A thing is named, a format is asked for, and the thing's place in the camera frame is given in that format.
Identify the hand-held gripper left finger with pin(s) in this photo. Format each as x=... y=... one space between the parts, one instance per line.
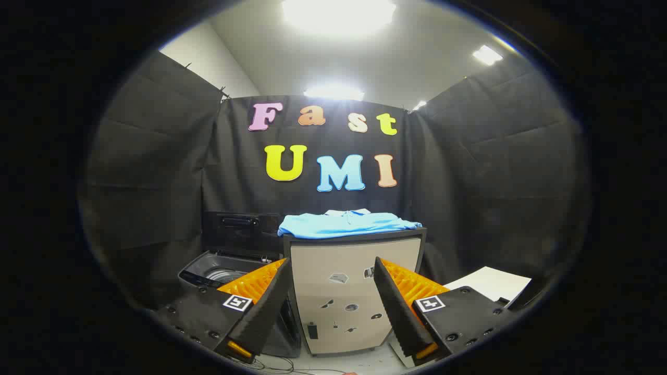
x=271 y=304

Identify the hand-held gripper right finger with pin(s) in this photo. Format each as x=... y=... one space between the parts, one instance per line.
x=396 y=307

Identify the grey washing machine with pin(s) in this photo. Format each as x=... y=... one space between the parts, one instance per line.
x=208 y=265

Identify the light blue polo shirt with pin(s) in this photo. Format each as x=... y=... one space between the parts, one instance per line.
x=344 y=225

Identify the beige cabinet with dark top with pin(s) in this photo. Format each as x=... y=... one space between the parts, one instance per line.
x=333 y=260

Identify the black backdrop cloth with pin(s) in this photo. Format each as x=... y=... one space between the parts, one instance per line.
x=156 y=172

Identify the ceiling light panel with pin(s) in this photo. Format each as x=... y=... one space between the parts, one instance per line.
x=420 y=105
x=487 y=54
x=333 y=92
x=338 y=13

